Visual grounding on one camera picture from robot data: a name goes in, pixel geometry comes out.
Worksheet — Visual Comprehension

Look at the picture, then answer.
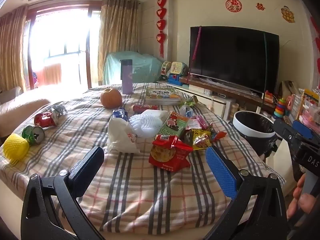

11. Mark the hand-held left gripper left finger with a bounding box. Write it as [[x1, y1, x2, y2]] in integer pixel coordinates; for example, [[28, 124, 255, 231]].
[[21, 146, 105, 240]]

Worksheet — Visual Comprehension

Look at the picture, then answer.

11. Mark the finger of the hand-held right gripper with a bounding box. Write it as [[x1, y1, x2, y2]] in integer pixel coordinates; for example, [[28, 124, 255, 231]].
[[292, 120, 314, 140], [273, 118, 301, 143]]

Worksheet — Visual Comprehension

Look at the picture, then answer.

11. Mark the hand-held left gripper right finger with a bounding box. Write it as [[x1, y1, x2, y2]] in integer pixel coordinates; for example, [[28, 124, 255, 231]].
[[204, 145, 288, 240]]

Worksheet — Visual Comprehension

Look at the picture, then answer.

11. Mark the trash bin with black liner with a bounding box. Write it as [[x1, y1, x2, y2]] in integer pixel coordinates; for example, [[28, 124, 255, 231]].
[[229, 110, 282, 159]]

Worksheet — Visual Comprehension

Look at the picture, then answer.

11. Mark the orange red wrapper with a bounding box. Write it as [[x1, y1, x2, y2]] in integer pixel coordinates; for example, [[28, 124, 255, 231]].
[[210, 126, 227, 143]]

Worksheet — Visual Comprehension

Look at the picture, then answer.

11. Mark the yellow snack packet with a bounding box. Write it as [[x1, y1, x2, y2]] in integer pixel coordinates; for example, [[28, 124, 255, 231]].
[[185, 127, 213, 151]]

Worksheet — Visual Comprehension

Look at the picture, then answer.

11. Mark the white plastic bag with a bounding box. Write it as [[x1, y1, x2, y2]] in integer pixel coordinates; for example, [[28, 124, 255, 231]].
[[107, 117, 141, 154]]

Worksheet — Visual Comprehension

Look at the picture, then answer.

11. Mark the pink wrapper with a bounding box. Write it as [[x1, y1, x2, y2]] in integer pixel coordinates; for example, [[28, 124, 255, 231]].
[[196, 115, 209, 130]]

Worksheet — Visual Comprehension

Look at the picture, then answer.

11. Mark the white pink packet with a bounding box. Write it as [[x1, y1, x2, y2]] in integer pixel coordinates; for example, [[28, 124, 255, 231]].
[[186, 119, 200, 130]]

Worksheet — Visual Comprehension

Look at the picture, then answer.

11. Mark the red snack packet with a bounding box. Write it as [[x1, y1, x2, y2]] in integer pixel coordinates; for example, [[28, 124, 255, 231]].
[[149, 134, 194, 173]]

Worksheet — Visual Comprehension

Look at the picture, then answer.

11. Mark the blue snack wrapper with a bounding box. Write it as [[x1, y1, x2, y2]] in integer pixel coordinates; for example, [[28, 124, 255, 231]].
[[112, 107, 129, 122]]

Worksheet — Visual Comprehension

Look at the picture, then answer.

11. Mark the silver foil wrapper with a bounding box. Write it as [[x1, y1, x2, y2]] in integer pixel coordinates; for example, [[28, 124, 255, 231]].
[[50, 104, 68, 120]]

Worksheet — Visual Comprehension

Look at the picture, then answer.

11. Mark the crushed red can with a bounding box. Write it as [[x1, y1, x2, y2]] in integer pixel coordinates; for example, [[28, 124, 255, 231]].
[[34, 112, 59, 128]]

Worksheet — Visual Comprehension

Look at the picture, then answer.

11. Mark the crushed green can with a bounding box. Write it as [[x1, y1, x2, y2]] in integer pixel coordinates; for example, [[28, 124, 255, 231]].
[[22, 125, 45, 145]]

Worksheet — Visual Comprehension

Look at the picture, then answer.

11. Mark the green and red carton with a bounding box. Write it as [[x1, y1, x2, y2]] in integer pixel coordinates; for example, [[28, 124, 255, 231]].
[[158, 111, 189, 138]]

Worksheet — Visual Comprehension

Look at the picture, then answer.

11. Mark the white foam fruit net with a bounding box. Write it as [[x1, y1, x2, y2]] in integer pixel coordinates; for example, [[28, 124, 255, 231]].
[[128, 109, 170, 138]]

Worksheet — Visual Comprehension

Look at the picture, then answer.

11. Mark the yellow foam fruit net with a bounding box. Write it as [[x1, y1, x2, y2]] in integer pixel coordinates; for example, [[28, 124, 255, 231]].
[[3, 133, 30, 162]]

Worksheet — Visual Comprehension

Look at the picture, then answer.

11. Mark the person's right hand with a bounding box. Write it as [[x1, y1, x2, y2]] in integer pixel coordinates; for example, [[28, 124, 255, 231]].
[[286, 173, 320, 220]]

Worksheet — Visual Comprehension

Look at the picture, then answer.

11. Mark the yellow colourful box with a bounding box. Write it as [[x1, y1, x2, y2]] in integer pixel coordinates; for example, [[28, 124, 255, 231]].
[[295, 88, 320, 128]]

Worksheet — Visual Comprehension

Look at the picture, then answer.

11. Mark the brown paper bag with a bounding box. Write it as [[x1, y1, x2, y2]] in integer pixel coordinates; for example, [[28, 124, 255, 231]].
[[277, 80, 300, 100]]

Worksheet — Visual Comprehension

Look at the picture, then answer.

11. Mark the orange round fruit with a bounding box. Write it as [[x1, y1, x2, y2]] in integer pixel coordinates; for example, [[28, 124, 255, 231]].
[[100, 87, 123, 109]]

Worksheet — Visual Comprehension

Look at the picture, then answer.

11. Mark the brown television shelf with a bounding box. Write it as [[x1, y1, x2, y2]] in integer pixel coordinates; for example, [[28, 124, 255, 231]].
[[179, 74, 275, 108]]

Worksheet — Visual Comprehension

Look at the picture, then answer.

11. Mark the white television cabinet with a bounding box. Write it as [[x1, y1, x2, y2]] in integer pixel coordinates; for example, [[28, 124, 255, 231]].
[[156, 80, 275, 120]]

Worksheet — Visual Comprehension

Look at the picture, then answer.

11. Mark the green leaf wrapper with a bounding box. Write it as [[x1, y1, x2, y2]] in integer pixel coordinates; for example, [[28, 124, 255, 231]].
[[184, 95, 199, 108]]

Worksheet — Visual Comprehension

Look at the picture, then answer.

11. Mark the small red packet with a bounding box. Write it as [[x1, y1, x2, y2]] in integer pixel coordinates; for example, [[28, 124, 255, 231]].
[[132, 104, 158, 113]]

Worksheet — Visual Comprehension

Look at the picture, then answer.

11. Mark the red heart hanging decoration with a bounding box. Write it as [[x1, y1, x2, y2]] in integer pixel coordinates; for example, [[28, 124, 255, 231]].
[[310, 16, 320, 73], [156, 0, 167, 58]]

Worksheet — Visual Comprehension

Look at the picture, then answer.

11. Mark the black flat television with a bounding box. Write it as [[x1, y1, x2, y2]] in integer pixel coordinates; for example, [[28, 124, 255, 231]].
[[189, 26, 280, 94]]

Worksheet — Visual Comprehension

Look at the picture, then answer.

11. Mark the beige sofa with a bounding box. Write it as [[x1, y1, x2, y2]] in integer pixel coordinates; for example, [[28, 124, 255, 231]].
[[0, 86, 52, 139]]

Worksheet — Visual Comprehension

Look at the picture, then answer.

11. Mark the purple box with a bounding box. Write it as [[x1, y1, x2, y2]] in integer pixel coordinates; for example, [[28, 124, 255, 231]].
[[120, 59, 133, 95]]

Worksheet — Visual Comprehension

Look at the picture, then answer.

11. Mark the orange hanging cloth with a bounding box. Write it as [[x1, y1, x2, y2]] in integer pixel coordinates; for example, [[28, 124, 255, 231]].
[[41, 64, 62, 87]]

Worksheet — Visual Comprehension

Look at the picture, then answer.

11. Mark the green children's book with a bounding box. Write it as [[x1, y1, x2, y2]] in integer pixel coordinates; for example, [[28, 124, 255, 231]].
[[145, 87, 184, 105]]

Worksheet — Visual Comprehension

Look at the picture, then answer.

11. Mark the blue toy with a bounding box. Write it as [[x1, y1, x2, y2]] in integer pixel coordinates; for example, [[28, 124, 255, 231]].
[[167, 74, 184, 85]]

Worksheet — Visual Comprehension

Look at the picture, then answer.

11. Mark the teal cloth covered furniture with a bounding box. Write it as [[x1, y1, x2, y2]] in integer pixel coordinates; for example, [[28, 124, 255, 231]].
[[103, 51, 163, 85]]

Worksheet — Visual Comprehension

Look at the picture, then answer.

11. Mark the toy telephone with keypad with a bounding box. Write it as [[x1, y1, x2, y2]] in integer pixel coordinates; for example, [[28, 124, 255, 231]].
[[170, 62, 188, 75]]

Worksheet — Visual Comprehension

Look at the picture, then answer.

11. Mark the yellow green toy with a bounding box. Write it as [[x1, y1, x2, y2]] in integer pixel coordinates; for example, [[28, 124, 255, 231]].
[[161, 61, 172, 77]]

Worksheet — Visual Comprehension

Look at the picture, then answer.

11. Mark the balcony sliding glass door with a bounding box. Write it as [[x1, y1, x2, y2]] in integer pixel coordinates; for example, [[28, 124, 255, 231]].
[[26, 4, 102, 90]]

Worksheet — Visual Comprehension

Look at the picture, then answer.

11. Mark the beige curtain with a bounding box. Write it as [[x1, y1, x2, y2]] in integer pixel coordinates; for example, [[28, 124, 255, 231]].
[[0, 5, 28, 93], [97, 0, 139, 85]]

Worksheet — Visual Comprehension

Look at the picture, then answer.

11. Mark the rainbow stacking ring toy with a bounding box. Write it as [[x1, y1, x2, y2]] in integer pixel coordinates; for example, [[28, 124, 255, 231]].
[[272, 98, 287, 119]]

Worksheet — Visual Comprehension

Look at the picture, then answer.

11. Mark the cartoon wall sticker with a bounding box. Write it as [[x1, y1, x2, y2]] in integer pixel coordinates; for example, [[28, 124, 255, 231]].
[[280, 5, 295, 22]]

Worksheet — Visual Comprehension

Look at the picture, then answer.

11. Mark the pink cord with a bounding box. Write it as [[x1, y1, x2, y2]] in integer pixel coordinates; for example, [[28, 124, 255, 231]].
[[192, 26, 202, 68]]

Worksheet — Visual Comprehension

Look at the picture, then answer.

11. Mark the round red wall sticker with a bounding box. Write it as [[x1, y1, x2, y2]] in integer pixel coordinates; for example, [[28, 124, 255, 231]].
[[225, 0, 242, 12]]

